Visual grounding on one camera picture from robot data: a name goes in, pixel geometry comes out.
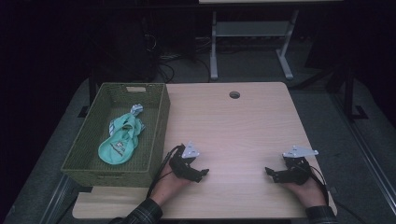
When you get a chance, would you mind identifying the mint green pet garment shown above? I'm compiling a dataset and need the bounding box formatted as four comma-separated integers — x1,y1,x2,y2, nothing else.
97,104,147,166

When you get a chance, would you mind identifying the black metal post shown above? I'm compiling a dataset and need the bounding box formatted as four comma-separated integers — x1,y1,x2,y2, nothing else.
78,69,98,119

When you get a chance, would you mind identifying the bundle of floor cables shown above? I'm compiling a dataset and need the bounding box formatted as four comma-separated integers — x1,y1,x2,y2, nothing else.
155,35,213,84

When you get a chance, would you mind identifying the person's left hand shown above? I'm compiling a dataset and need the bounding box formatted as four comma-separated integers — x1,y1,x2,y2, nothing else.
149,162,191,207

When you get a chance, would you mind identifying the right hand-held gripper cable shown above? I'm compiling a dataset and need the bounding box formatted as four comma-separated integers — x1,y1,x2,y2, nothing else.
298,162,368,224

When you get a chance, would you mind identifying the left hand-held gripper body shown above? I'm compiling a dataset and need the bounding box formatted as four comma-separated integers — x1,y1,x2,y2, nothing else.
169,141,201,181

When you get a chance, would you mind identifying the hand-held gripper cable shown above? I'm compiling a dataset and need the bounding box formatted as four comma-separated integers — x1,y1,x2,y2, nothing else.
147,144,185,199
298,162,368,224

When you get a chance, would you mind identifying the green woven basket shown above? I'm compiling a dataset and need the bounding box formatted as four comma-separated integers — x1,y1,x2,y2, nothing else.
60,82,171,189

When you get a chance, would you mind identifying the grey metal rail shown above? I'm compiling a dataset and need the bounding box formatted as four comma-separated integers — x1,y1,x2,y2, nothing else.
38,173,78,224
330,92,396,216

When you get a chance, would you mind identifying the person's right hand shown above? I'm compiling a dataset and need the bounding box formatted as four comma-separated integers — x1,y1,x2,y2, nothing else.
281,176,328,209

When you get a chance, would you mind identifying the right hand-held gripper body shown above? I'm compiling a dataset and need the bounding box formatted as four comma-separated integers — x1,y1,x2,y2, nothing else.
281,145,319,186

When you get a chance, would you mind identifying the left hand-held gripper cable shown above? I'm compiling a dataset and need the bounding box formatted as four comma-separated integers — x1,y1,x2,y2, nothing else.
147,144,185,199

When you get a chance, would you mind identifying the white metal stand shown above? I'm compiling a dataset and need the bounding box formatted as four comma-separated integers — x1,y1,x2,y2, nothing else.
209,8,300,81

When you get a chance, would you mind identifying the black metal stand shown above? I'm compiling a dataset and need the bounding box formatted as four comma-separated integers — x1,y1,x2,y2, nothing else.
325,60,370,120

